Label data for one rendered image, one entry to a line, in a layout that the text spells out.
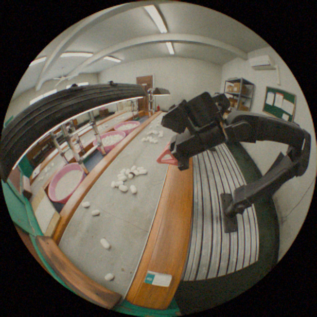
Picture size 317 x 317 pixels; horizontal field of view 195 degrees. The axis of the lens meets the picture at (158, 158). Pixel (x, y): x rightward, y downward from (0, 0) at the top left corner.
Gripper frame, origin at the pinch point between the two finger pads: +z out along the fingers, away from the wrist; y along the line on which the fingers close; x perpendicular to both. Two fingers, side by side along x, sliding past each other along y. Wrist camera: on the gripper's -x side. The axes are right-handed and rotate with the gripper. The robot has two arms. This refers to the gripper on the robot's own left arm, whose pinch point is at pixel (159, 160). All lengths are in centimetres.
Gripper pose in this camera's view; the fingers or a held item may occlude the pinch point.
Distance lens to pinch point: 29.9
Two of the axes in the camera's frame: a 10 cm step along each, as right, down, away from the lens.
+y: -2.5, 6.2, -7.4
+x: 6.1, 7.0, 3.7
